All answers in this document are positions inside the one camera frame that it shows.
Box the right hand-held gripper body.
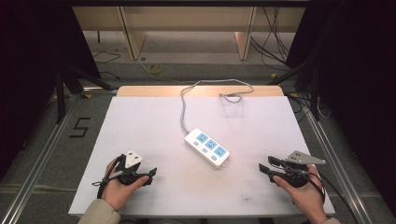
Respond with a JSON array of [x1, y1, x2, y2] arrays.
[[273, 150, 327, 189]]

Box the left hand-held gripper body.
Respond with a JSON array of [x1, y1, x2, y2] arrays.
[[114, 148, 151, 187]]

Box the white power strip blue sockets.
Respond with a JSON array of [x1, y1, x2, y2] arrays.
[[183, 127, 231, 170]]

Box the person's left hand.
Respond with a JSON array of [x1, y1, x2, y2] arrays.
[[101, 157, 150, 213]]

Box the person's right hand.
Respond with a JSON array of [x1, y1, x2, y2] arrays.
[[273, 164, 329, 218]]

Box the white foam board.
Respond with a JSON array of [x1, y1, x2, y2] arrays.
[[67, 95, 336, 218]]

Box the black metal stand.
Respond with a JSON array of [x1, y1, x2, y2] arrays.
[[54, 65, 116, 125], [266, 58, 322, 121]]

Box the yellow tape roll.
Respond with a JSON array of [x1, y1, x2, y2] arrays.
[[148, 63, 163, 76]]

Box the black curtain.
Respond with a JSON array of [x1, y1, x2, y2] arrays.
[[285, 0, 396, 216], [0, 0, 102, 181]]

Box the light wooden desk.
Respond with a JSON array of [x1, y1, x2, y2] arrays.
[[71, 6, 306, 62]]

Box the left hand-held gripper black cable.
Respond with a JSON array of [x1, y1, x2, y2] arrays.
[[92, 154, 126, 200]]

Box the hand-held gripper black cable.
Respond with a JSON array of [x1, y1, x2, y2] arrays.
[[306, 169, 360, 224], [92, 154, 126, 200]]

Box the aluminium rail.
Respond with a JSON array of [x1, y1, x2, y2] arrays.
[[0, 91, 78, 224], [303, 106, 376, 224]]

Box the right hand-held gripper black cable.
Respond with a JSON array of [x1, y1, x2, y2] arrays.
[[306, 169, 360, 224]]

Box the grey power strip cable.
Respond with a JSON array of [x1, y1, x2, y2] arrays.
[[179, 78, 255, 135]]

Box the white floor cable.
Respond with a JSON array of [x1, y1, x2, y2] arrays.
[[136, 55, 200, 86]]

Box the bundle of black cables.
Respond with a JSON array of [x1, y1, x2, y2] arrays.
[[249, 6, 291, 72]]

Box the thin black floor cable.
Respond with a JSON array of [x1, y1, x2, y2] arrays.
[[92, 49, 122, 80]]

